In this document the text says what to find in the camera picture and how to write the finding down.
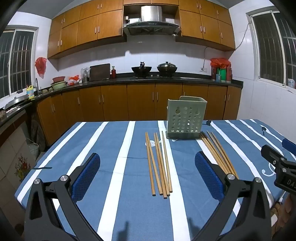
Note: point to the red bottle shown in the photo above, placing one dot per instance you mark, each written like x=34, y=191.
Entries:
x=113, y=74

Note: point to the lidded cooking pot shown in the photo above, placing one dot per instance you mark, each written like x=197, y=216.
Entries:
x=167, y=68

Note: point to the green basin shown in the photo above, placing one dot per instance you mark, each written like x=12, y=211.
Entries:
x=59, y=86

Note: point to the pink basin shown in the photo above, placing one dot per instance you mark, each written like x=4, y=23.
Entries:
x=59, y=79

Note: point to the wall socket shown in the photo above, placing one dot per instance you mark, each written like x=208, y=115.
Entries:
x=203, y=69

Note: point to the metal pan lid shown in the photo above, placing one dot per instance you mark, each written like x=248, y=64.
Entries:
x=16, y=100

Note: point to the small bottle on windowsill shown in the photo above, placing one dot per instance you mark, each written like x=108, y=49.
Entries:
x=291, y=83

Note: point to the green perforated utensil holder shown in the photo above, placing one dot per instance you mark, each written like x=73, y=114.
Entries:
x=185, y=105

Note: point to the barred window with white frame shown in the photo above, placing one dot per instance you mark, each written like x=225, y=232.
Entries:
x=270, y=46

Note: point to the woven basket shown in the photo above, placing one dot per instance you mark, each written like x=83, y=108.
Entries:
x=34, y=150

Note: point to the clear plastic bag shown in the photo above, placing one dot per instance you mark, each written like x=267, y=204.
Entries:
x=85, y=74

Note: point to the red and white plastic bag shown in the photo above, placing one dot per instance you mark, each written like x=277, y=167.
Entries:
x=74, y=80

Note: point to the wooden base cabinets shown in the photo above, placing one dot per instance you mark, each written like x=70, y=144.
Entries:
x=115, y=102

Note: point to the gas stove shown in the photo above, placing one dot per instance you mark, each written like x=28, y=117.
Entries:
x=155, y=77

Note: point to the steel range hood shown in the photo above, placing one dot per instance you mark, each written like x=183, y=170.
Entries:
x=151, y=14

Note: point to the black kitchen countertop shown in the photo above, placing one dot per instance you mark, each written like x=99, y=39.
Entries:
x=185, y=80

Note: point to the blue white striped tablecloth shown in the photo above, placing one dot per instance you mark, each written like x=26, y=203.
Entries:
x=129, y=208

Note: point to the metal faucet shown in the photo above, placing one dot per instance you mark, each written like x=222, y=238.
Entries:
x=36, y=85

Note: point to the dark cutting board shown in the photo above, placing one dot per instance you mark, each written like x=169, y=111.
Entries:
x=99, y=71

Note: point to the black wok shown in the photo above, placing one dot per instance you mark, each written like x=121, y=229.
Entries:
x=141, y=70

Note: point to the red hanging plastic bag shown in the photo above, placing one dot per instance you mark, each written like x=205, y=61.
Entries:
x=41, y=66

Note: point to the red bag of groceries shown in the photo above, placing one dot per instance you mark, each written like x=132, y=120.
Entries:
x=219, y=62

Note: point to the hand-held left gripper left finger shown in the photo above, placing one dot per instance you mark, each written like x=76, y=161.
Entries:
x=86, y=176

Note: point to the green carton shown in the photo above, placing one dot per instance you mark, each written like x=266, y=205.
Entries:
x=222, y=75

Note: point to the yellow detergent bottle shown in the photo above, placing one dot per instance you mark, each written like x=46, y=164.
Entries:
x=30, y=92

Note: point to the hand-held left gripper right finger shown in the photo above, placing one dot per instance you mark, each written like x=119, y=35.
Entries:
x=208, y=176

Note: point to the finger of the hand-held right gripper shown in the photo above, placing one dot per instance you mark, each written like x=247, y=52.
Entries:
x=290, y=144
x=274, y=156

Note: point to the barred window with grey frame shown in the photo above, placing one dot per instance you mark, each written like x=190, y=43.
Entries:
x=18, y=60

